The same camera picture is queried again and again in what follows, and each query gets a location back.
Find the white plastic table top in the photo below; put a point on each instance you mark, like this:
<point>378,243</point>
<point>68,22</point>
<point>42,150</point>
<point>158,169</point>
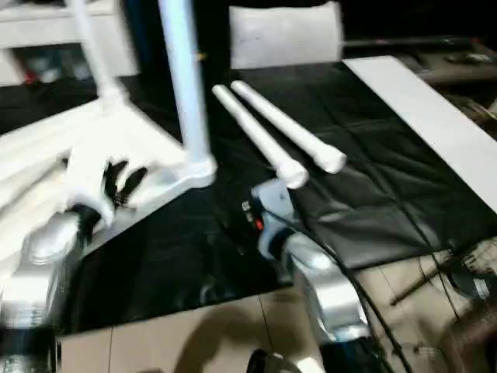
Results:
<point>39,147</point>

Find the white plastic table leg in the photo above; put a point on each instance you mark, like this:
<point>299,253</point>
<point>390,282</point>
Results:
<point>186,77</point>
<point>256,132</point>
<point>287,120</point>
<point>97,50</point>

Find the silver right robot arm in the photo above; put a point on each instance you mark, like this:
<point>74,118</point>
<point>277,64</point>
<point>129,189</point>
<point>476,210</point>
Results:
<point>326,287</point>

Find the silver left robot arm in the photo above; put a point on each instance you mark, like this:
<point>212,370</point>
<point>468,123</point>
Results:
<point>35,264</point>

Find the dark rounded robot base part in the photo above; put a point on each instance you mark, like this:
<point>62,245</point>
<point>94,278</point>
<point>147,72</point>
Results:
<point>272,363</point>

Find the black mat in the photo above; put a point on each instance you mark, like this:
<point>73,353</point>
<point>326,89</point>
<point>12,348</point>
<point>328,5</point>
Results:
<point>369,155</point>

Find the white cabinet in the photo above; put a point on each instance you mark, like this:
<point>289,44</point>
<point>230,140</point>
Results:
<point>39,31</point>

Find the white flat board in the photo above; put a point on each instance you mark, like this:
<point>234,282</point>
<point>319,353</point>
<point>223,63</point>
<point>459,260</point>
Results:
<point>427,116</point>

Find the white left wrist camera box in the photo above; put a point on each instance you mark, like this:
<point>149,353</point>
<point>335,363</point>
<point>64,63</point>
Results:
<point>85,182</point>

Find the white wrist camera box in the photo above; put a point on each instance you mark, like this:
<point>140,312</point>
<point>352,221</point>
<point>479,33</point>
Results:
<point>85,182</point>
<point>273,202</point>

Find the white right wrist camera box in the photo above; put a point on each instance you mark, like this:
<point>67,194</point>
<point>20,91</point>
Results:
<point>273,202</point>

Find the black metal table frame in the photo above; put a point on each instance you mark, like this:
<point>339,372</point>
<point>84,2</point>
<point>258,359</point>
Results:
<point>415,287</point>

